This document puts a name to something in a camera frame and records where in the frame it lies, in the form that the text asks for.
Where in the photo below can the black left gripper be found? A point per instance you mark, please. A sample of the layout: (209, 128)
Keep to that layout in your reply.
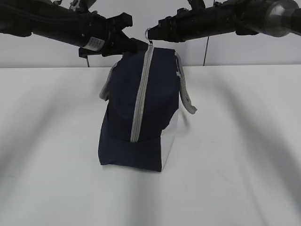
(104, 36)

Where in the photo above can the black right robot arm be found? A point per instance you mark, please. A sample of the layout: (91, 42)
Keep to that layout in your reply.
(276, 18)

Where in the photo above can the navy blue lunch bag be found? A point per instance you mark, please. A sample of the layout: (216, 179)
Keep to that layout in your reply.
(144, 91)

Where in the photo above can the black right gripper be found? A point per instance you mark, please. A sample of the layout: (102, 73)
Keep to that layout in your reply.
(185, 25)

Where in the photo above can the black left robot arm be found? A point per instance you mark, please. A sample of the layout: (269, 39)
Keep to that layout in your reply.
(45, 18)

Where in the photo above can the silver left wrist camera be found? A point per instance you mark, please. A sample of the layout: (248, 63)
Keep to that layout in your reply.
(81, 5)

